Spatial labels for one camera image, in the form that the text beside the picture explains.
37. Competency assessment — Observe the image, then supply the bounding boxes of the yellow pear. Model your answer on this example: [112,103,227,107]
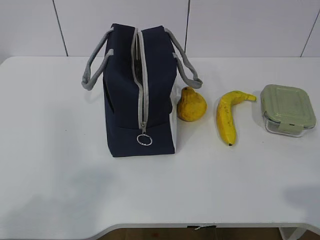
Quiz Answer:
[177,86,208,122]

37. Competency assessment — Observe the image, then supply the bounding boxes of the navy blue lunch bag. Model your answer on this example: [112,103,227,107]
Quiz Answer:
[81,23,203,158]

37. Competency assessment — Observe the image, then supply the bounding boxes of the white table leg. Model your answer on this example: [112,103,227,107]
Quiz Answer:
[278,227,307,240]

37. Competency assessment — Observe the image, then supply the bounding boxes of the green lidded glass container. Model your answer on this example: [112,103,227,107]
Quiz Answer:
[260,84,317,138]

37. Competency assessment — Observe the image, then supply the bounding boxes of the yellow banana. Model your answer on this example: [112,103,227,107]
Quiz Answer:
[216,90,257,146]

